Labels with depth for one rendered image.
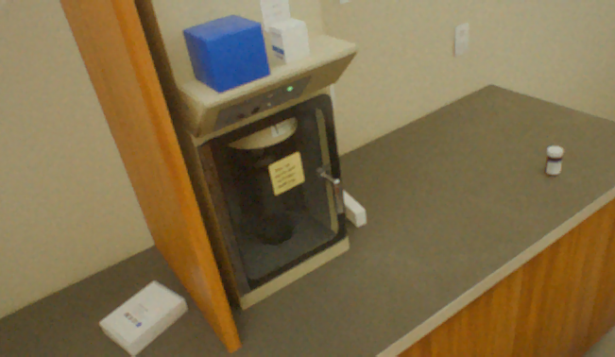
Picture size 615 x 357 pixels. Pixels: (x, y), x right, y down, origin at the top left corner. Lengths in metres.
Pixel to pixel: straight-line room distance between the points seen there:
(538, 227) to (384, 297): 0.46
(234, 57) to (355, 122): 0.98
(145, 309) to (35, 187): 0.41
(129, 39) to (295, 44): 0.29
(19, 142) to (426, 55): 1.32
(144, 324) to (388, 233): 0.65
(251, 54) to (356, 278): 0.64
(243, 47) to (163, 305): 0.67
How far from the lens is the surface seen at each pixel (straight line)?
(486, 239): 1.37
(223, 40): 0.82
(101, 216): 1.47
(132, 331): 1.24
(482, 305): 1.39
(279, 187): 1.09
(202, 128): 0.91
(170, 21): 0.90
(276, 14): 0.99
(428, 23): 1.89
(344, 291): 1.23
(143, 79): 0.81
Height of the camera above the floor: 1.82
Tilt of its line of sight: 32 degrees down
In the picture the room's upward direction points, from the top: 9 degrees counter-clockwise
